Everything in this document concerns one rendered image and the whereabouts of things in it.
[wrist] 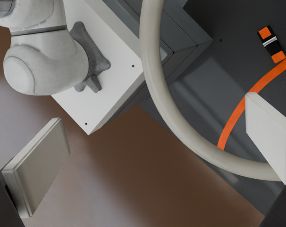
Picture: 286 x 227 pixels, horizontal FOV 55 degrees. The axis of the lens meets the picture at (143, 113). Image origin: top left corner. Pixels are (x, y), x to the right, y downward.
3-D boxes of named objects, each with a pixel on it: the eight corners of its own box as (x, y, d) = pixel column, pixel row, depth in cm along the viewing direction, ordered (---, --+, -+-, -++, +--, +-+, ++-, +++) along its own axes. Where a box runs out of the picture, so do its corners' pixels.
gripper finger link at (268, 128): (292, 137, 12) (311, 135, 12) (244, 92, 18) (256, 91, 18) (290, 194, 13) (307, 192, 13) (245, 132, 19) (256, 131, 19)
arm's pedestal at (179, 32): (169, 96, 183) (106, 141, 114) (120, 43, 187) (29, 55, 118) (227, 40, 158) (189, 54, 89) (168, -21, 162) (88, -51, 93)
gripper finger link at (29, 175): (32, 219, 14) (18, 220, 14) (71, 152, 21) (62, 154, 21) (13, 169, 13) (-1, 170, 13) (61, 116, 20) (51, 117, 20)
